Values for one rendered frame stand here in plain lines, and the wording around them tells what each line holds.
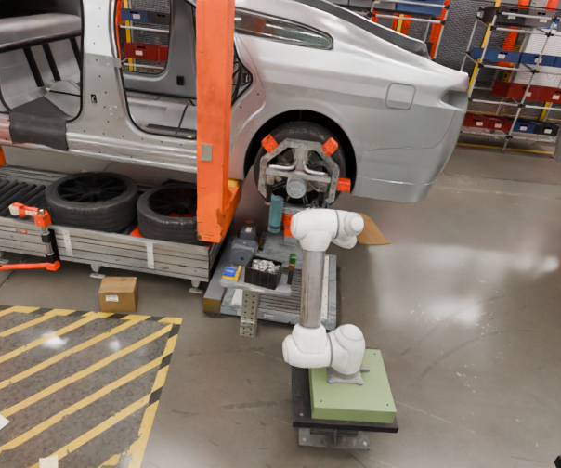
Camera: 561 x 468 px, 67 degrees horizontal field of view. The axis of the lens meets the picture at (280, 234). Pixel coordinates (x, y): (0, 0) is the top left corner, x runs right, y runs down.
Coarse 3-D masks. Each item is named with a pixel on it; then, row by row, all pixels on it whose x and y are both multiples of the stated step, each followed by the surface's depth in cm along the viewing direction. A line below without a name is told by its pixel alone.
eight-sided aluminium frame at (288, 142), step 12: (288, 144) 278; (300, 144) 277; (312, 144) 277; (264, 156) 287; (324, 156) 280; (264, 168) 289; (336, 168) 283; (264, 180) 294; (336, 180) 287; (264, 192) 303
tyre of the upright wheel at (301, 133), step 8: (280, 128) 295; (288, 128) 287; (296, 128) 284; (304, 128) 284; (312, 128) 287; (320, 128) 293; (272, 136) 287; (280, 136) 285; (288, 136) 284; (296, 136) 283; (304, 136) 283; (312, 136) 282; (320, 136) 282; (328, 136) 288; (264, 152) 292; (336, 152) 286; (256, 160) 295; (336, 160) 289; (344, 160) 293; (256, 168) 299; (344, 168) 291; (256, 176) 302; (344, 176) 294; (256, 184) 305; (336, 192) 301
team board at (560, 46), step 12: (528, 36) 655; (540, 36) 655; (552, 36) 655; (528, 48) 664; (540, 48) 664; (552, 48) 664; (516, 72) 683; (528, 72) 683; (540, 84) 693; (552, 84) 693; (492, 132) 734
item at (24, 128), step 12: (12, 120) 306; (24, 120) 305; (36, 120) 304; (48, 120) 304; (60, 120) 303; (12, 132) 308; (24, 132) 307; (36, 132) 306; (48, 132) 305; (60, 132) 305; (48, 144) 309; (60, 144) 309
